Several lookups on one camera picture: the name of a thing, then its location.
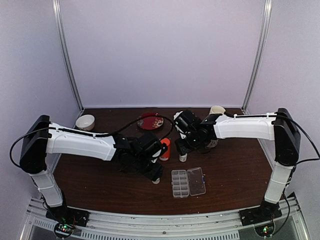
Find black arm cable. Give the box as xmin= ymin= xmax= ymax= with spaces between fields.
xmin=274 ymin=111 xmax=320 ymax=166
xmin=9 ymin=115 xmax=175 ymax=168

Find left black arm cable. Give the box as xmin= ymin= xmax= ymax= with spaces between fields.
xmin=9 ymin=115 xmax=175 ymax=168

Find right aluminium frame post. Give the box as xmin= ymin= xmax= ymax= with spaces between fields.
xmin=241 ymin=0 xmax=273 ymax=114

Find small white bottle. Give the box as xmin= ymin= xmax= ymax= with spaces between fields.
xmin=152 ymin=178 xmax=160 ymax=185
xmin=179 ymin=153 xmax=188 ymax=163

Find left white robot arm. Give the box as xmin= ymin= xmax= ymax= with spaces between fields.
xmin=19 ymin=115 xmax=168 ymax=222

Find floral mug yellow inside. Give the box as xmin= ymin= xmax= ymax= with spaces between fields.
xmin=206 ymin=139 xmax=219 ymax=149

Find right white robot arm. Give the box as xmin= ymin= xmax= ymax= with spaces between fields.
xmin=173 ymin=108 xmax=301 ymax=221

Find red floral plate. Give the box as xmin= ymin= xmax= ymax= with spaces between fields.
xmin=137 ymin=112 xmax=164 ymax=131

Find front aluminium rail base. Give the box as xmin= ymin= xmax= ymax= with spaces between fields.
xmin=17 ymin=196 xmax=311 ymax=240

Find white ceramic rice bowl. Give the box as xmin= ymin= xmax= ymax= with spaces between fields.
xmin=75 ymin=114 xmax=95 ymax=131

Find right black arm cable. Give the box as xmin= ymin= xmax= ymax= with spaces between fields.
xmin=274 ymin=111 xmax=320 ymax=166

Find clear plastic pill organizer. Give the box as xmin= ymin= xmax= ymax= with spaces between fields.
xmin=171 ymin=167 xmax=206 ymax=198

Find cream ribbed mug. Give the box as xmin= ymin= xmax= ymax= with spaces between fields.
xmin=209 ymin=105 xmax=226 ymax=115

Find orange pill bottle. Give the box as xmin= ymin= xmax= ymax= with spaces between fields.
xmin=159 ymin=138 xmax=171 ymax=161

